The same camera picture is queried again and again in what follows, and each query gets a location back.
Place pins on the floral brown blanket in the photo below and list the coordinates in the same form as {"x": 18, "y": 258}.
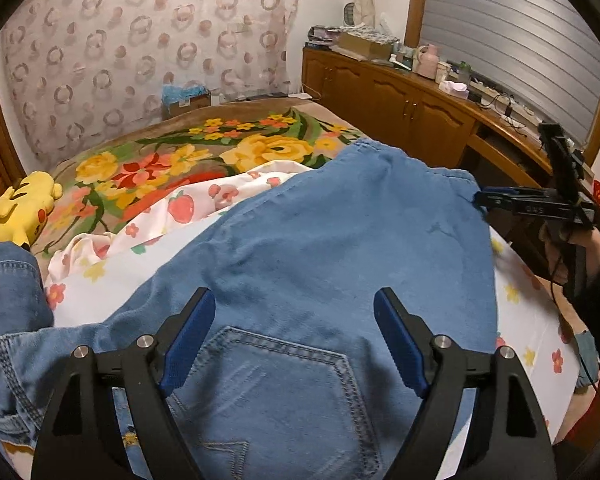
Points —
{"x": 190, "y": 160}

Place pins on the yellow plush toy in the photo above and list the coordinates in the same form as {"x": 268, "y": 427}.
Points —
{"x": 25, "y": 205}

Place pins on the open cardboard box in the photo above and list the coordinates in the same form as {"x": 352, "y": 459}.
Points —
{"x": 365, "y": 42}

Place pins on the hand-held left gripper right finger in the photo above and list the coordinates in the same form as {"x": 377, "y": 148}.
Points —
{"x": 397, "y": 330}

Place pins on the grey window blind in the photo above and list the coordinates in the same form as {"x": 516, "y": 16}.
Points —
{"x": 510, "y": 25}

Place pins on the pink kettle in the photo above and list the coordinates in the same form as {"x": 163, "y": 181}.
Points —
{"x": 426, "y": 62}

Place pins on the grey blue cloth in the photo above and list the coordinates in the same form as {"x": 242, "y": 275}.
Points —
{"x": 587, "y": 352}

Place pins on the circle patterned sheer curtain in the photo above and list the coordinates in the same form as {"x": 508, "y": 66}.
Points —
{"x": 145, "y": 45}

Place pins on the person's right hand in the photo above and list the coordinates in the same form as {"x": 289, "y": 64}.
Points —
{"x": 554, "y": 240}

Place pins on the pink soft pouch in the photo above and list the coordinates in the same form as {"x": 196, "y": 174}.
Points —
{"x": 452, "y": 87}

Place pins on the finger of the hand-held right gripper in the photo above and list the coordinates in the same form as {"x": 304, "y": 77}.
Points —
{"x": 497, "y": 199}

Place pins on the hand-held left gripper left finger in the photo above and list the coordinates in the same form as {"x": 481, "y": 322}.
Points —
{"x": 192, "y": 327}

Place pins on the cardboard box with blue bag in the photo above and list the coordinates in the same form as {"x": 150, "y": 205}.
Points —
{"x": 185, "y": 97}

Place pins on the wooden sideboard cabinet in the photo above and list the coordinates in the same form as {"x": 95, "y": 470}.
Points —
{"x": 395, "y": 100}

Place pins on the blue denim pants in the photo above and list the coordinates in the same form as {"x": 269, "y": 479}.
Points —
{"x": 330, "y": 240}

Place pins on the white strawberry print sheet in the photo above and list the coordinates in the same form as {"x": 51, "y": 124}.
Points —
{"x": 180, "y": 207}

